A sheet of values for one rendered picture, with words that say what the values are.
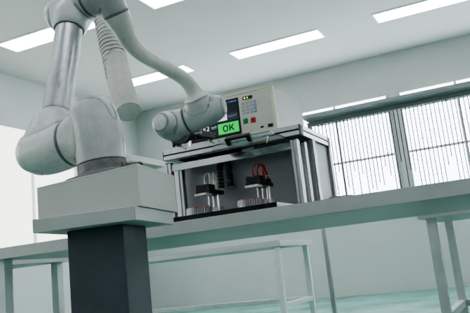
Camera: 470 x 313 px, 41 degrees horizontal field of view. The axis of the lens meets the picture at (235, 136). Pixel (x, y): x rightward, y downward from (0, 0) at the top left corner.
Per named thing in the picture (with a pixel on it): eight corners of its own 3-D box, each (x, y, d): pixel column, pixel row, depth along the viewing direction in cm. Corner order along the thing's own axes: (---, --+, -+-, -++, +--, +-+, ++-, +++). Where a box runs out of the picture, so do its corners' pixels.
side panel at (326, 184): (322, 211, 273) (312, 139, 279) (315, 212, 274) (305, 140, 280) (340, 213, 298) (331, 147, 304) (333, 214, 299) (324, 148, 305)
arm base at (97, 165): (130, 168, 184) (127, 149, 185) (63, 184, 189) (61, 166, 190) (154, 174, 201) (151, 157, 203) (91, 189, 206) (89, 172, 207)
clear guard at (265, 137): (266, 143, 243) (264, 128, 244) (211, 154, 253) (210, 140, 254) (294, 153, 272) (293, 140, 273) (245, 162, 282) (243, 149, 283)
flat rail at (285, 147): (294, 148, 264) (294, 141, 265) (168, 172, 289) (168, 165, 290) (296, 149, 265) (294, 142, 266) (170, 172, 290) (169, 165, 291)
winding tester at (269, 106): (277, 129, 273) (271, 84, 277) (190, 147, 290) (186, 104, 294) (306, 141, 307) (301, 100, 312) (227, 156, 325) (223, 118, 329)
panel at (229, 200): (318, 206, 272) (309, 139, 279) (187, 226, 299) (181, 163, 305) (319, 206, 273) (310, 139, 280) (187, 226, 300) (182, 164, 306)
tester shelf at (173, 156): (300, 133, 265) (298, 123, 266) (163, 161, 292) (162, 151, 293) (331, 147, 304) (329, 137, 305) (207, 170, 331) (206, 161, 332)
